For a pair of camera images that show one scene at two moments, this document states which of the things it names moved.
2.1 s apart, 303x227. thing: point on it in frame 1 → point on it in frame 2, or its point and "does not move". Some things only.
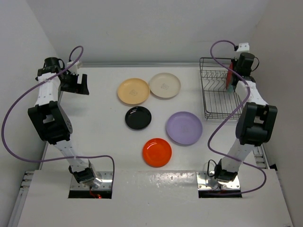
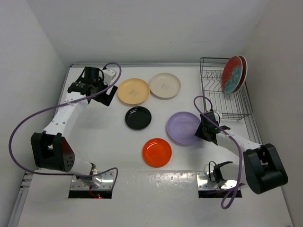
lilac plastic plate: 183,128 does not move
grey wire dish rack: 219,102 does not move
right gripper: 236,62 → 199,133
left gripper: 75,87 → 106,98
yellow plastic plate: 133,91 does not move
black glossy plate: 138,117 does not move
